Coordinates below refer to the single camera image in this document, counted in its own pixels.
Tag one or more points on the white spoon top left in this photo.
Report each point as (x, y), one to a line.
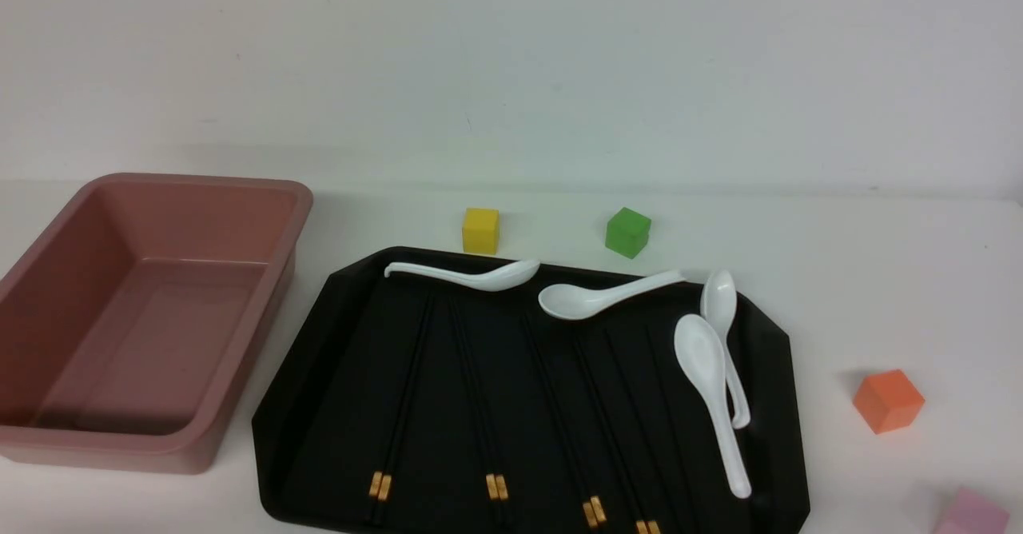
(503, 278)

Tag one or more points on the white spoon back right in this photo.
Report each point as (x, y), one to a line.
(718, 306)

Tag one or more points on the green cube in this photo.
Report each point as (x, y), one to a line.
(627, 232)

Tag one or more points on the yellow cube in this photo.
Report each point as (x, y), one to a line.
(481, 231)

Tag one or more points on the white spoon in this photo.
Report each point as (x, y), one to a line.
(700, 355)
(569, 302)
(503, 278)
(718, 306)

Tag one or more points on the pink plastic bin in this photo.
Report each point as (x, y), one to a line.
(131, 324)

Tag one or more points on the black chopstick gold band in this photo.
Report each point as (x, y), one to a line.
(409, 406)
(612, 438)
(473, 406)
(400, 406)
(624, 415)
(483, 406)
(569, 430)
(559, 430)

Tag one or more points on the pink cube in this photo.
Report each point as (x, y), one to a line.
(971, 512)

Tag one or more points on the white spoon top middle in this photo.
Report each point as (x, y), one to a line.
(569, 302)

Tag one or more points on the orange cube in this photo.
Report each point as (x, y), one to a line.
(888, 401)

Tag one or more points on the white spoon front right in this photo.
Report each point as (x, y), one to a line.
(700, 355)

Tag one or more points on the black plastic tray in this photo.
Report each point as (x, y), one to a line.
(412, 405)

